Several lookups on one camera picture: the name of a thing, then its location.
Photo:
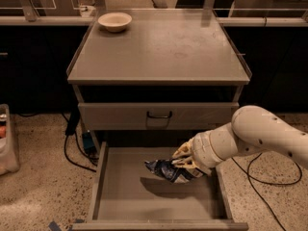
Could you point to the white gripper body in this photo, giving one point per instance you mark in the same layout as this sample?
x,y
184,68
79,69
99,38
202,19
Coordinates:
x,y
202,151

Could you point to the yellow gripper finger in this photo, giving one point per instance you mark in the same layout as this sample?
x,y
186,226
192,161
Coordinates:
x,y
184,151
186,163

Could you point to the blue chip bag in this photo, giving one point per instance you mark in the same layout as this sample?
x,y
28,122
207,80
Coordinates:
x,y
177,175

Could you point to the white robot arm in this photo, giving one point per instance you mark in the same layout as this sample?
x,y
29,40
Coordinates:
x,y
252,129

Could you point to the closed grey drawer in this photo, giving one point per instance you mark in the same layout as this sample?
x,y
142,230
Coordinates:
x,y
132,116

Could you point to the open grey drawer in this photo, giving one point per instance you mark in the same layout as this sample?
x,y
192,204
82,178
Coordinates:
x,y
127,197

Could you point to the grey drawer cabinet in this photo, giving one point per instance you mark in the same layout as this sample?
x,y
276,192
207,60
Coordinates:
x,y
164,56

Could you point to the blue power adapter box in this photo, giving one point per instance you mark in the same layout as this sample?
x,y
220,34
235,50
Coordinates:
x,y
88,143

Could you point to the white bowl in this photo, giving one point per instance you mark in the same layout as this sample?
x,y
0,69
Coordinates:
x,y
115,22

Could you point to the blue tape on floor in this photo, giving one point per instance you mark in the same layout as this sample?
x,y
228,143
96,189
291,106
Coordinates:
x,y
54,226

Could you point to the translucent plastic bin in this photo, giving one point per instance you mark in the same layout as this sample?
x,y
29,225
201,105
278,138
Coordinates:
x,y
9,156

